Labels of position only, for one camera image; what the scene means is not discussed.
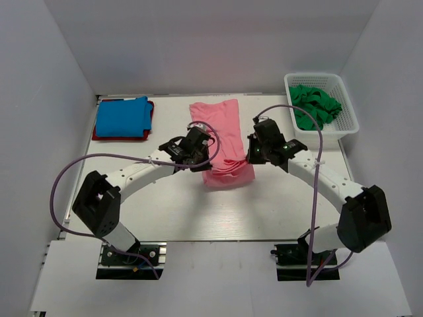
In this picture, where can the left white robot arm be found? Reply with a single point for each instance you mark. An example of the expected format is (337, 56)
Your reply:
(99, 199)

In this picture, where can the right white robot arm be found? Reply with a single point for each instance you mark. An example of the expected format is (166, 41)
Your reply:
(364, 214)

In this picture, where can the pink t shirt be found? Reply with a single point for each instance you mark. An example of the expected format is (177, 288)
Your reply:
(229, 168)

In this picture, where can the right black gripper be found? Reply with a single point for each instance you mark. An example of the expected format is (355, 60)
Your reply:
(252, 158)

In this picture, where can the folded red t shirt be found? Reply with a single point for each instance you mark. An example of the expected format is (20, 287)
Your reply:
(150, 110)

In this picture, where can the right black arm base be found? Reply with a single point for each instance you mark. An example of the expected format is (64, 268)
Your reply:
(291, 265)

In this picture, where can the white plastic basket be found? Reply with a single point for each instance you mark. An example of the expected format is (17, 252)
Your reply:
(305, 126)

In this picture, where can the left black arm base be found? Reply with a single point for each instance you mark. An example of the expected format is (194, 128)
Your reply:
(115, 266)

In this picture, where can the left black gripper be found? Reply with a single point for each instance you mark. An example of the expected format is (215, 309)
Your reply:
(205, 150)

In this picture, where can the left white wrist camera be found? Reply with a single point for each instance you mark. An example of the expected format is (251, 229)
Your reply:
(198, 125)

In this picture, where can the green t shirt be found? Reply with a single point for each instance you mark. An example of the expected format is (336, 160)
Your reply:
(320, 106)

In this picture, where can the folded blue t shirt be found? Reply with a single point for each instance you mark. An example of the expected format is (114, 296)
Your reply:
(122, 115)

